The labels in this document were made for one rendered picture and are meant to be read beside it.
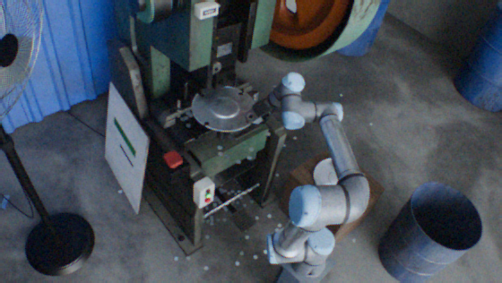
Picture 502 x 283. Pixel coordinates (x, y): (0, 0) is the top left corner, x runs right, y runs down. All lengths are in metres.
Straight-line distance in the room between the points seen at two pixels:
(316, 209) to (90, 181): 1.68
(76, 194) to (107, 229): 0.32
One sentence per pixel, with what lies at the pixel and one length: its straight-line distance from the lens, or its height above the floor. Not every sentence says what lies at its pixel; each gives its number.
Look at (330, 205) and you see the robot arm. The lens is 1.06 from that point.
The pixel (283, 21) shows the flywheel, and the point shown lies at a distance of 1.76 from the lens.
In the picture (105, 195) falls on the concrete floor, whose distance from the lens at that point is 2.36.
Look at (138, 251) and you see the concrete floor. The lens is 2.14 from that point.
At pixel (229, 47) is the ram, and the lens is 1.54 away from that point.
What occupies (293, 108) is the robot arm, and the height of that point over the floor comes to 1.06.
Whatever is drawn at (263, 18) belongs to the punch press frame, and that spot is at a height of 1.20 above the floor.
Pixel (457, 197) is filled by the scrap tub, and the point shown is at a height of 0.44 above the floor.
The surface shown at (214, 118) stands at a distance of 1.62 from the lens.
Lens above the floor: 1.92
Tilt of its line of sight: 47 degrees down
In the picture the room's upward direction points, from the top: 11 degrees clockwise
